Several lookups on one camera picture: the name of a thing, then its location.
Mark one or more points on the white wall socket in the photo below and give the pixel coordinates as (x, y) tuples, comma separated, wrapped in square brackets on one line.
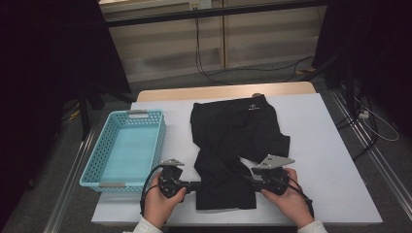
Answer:
[(200, 4)]

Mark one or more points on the white plug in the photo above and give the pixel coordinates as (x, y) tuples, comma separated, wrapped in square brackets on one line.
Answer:
[(363, 114)]

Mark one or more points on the white table mat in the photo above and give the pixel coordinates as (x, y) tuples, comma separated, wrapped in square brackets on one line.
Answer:
[(324, 145)]

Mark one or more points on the dark round table grommet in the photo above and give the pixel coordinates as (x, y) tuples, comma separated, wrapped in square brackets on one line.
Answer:
[(256, 94)]

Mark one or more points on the black stand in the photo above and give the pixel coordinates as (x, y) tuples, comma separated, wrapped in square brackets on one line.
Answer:
[(85, 116), (349, 84)]

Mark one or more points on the black shorts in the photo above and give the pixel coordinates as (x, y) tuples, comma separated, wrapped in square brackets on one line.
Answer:
[(233, 142)]

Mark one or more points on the light blue plastic basket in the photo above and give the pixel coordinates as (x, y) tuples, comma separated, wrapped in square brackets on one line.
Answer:
[(129, 152)]

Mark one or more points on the black curtain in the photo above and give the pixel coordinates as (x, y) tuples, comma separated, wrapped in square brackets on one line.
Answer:
[(48, 48), (372, 32)]

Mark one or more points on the person's left hand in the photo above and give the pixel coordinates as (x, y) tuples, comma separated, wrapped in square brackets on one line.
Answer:
[(160, 207)]

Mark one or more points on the metal floor rail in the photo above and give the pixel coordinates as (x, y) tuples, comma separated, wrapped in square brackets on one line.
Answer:
[(388, 176), (66, 194)]

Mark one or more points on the person's right hand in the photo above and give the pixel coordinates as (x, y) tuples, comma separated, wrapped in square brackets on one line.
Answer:
[(291, 204)]

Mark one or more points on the yellow floor tape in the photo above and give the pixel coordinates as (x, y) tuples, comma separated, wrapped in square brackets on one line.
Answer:
[(306, 70)]

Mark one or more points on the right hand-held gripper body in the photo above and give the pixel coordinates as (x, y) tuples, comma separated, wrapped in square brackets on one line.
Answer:
[(273, 181)]

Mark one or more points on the black horizontal bar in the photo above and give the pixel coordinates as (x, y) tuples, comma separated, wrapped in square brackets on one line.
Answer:
[(210, 13)]

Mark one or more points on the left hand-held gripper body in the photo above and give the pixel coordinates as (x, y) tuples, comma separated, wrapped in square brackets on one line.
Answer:
[(170, 181)]

